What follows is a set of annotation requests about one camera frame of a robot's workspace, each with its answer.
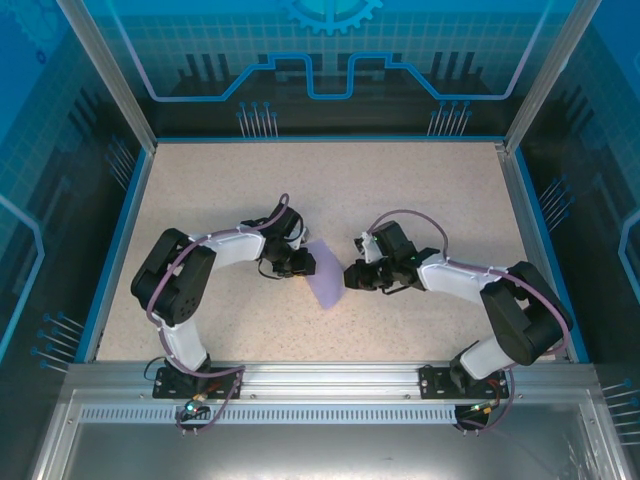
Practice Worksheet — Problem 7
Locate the blue table edge strip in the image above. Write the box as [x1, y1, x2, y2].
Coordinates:
[79, 147, 156, 362]
[513, 148, 591, 364]

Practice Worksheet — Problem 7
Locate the metal front panel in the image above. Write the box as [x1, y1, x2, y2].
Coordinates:
[27, 387, 636, 480]

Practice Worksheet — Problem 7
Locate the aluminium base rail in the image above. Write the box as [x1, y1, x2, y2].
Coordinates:
[67, 360, 601, 399]

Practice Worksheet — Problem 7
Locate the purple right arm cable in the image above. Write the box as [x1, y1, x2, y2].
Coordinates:
[367, 209, 574, 436]

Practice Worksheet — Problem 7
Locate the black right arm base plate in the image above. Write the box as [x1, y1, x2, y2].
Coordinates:
[418, 364, 506, 400]

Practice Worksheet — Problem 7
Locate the aluminium side rail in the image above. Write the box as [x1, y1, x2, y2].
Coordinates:
[493, 141, 572, 362]

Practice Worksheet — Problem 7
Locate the slotted cable duct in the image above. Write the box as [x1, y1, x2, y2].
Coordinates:
[78, 405, 469, 424]

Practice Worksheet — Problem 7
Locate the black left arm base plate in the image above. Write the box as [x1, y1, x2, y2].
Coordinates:
[152, 366, 245, 400]

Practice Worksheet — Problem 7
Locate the cable connector with green light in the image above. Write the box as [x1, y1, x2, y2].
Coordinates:
[467, 397, 501, 416]
[182, 393, 210, 417]

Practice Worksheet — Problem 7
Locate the aluminium frame post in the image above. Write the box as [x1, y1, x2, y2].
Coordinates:
[54, 0, 159, 154]
[502, 0, 604, 154]

